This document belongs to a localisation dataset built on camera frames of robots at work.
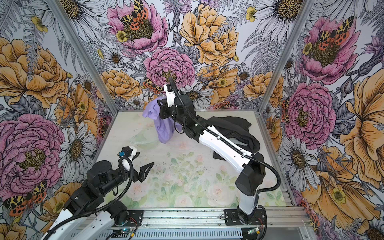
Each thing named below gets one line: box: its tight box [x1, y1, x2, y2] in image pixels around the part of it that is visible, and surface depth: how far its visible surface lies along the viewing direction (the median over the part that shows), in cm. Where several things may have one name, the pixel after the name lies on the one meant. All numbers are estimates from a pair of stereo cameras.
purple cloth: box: [142, 96, 182, 144], surface depth 80 cm
